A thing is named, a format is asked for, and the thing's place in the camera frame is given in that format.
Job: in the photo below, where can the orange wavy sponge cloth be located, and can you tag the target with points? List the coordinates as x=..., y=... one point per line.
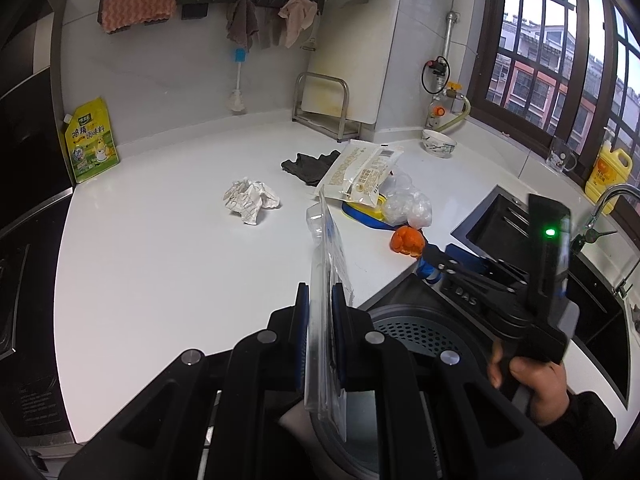
x=137, y=7

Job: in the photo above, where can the black cloth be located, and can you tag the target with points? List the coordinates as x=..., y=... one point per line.
x=307, y=166

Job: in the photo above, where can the black sink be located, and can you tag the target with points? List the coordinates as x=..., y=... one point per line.
x=500, y=225

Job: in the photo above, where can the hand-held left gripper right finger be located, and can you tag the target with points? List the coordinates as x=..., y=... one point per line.
x=340, y=340

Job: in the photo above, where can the black integrated stove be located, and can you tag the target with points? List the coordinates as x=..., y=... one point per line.
x=30, y=260

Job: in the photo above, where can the gas regulator with orange dial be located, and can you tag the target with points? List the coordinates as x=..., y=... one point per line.
x=436, y=112

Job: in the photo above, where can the white patterned bowl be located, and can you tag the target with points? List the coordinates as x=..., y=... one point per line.
x=439, y=144

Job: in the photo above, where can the metal faucet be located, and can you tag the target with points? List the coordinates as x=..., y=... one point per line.
x=607, y=195

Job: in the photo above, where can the brown window frame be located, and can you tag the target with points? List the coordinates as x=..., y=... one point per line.
x=487, y=35

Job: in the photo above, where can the yellow oil bottle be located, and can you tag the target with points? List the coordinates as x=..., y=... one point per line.
x=607, y=172

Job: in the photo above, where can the person's right forearm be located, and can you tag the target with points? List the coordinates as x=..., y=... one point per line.
x=585, y=420

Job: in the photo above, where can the blue and white bottle brush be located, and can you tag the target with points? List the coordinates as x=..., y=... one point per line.
x=239, y=57

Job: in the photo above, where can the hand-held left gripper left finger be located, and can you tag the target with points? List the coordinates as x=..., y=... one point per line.
x=302, y=340

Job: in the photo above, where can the orange wrapper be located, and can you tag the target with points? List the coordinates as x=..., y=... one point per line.
x=407, y=241

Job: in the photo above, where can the white paper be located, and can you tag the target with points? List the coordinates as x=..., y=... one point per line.
x=250, y=200

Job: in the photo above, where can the grey brown cloth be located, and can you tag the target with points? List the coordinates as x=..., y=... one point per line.
x=242, y=22

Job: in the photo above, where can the metal board rack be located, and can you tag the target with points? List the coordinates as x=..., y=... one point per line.
x=344, y=110

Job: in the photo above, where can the pink cloth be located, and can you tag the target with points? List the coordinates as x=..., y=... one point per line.
x=300, y=17

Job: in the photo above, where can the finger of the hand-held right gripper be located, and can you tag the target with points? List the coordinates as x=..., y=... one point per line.
x=462, y=253
x=450, y=262

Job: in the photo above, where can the metal gas pipe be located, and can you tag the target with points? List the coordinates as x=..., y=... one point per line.
x=451, y=40

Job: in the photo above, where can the white food package bag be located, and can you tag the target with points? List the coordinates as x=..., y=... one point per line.
x=360, y=170

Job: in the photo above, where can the clear plastic bags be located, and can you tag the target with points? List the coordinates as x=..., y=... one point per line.
x=400, y=184

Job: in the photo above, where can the person's right hand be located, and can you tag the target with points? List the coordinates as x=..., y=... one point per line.
x=542, y=385

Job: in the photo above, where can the glass mug with print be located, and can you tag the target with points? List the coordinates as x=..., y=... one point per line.
x=559, y=157

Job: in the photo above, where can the grey perforated trash bin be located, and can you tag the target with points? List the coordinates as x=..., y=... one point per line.
x=425, y=332

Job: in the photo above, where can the white cutting board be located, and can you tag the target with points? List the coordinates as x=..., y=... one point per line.
x=355, y=55

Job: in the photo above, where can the blue ribbon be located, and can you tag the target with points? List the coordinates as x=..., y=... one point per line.
x=372, y=223

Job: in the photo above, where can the clear jar with yellow rim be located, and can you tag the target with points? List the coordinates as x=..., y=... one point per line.
x=362, y=210

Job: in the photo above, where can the yellow green seasoning pouch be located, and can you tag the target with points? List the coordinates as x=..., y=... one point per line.
x=90, y=145

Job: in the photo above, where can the clear plastic blister package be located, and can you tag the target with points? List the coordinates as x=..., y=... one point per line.
x=325, y=260

